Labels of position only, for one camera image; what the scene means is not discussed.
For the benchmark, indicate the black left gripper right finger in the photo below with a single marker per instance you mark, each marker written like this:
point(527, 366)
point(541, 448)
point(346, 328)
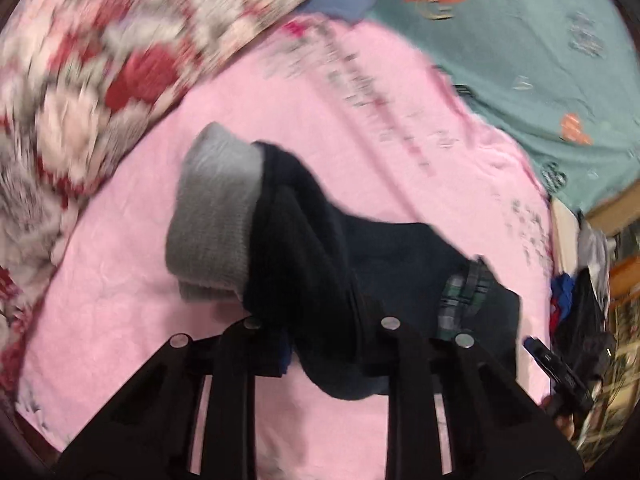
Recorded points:
point(454, 412)

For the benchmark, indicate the wooden headboard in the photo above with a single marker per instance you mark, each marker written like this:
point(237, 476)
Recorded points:
point(615, 215)

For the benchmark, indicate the pink floral bed sheet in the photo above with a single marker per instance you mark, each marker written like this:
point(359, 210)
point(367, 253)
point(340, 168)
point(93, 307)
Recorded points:
point(384, 134)

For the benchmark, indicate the red floral pillow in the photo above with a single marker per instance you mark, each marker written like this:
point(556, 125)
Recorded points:
point(81, 82)

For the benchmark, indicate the grey folded garment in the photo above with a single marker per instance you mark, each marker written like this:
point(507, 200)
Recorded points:
point(593, 254)

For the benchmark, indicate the cream quilted folded blanket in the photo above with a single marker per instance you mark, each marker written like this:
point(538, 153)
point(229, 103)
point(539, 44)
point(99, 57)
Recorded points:
point(564, 238)

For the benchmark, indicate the teal heart-print quilt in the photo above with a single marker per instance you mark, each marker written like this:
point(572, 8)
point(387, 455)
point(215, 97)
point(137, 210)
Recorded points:
point(560, 76)

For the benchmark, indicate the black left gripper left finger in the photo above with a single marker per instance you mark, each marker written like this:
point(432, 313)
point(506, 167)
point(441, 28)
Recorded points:
point(189, 412)

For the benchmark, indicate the red garment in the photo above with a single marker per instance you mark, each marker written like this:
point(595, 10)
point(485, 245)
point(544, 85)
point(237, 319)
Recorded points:
point(554, 319)

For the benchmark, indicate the blue garment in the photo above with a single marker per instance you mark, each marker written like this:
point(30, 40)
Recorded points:
point(562, 287)

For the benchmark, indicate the dark navy pants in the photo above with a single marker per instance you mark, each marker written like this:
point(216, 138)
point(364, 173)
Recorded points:
point(251, 221)

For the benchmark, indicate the black garment at right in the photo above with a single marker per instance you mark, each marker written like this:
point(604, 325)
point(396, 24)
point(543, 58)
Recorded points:
point(581, 339)

